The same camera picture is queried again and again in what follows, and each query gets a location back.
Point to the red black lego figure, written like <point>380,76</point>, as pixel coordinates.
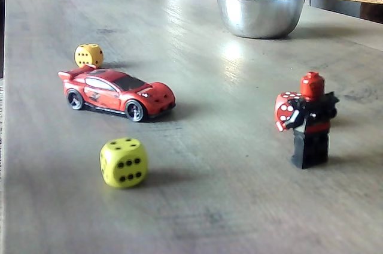
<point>312,146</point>

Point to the steel bowl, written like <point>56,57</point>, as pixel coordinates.
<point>260,17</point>

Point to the red toy car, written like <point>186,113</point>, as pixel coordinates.
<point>112,95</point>

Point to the lime-yellow die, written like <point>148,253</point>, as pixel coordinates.
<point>124,164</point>

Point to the red die white pips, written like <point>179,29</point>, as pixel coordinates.
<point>283,107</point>

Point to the orange-yellow die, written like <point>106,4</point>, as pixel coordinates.
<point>86,54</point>

